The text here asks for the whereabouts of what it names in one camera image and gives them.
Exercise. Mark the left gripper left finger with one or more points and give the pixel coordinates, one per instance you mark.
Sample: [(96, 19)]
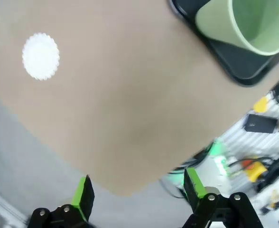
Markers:
[(83, 202)]

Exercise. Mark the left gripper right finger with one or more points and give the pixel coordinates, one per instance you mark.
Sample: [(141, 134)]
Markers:
[(196, 190)]

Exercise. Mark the pale green plastic cup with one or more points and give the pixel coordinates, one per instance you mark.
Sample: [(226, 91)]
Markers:
[(215, 21)]

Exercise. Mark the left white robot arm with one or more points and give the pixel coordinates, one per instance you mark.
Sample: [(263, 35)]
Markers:
[(221, 164)]

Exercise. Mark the yellow emergency stop box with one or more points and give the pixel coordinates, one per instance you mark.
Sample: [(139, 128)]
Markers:
[(255, 171)]

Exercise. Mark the flat black box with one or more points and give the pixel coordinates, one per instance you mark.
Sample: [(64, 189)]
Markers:
[(260, 124)]

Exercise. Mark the yellow plastic part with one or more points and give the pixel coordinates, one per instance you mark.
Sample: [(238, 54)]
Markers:
[(260, 104)]

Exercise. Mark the black plastic tray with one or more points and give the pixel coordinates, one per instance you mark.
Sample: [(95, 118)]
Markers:
[(239, 61)]

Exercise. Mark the white scalloped paper coaster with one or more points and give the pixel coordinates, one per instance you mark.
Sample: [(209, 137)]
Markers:
[(40, 56)]

